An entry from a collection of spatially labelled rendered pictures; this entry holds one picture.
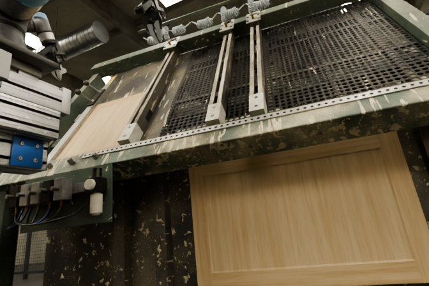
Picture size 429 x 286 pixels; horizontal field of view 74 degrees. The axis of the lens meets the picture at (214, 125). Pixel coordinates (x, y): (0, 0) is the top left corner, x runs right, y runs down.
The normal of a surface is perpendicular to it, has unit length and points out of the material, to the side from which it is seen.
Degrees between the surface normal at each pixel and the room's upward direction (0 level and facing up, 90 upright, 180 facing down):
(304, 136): 145
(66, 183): 90
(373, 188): 90
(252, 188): 90
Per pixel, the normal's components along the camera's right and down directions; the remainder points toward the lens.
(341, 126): -0.11, 0.61
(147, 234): -0.33, -0.27
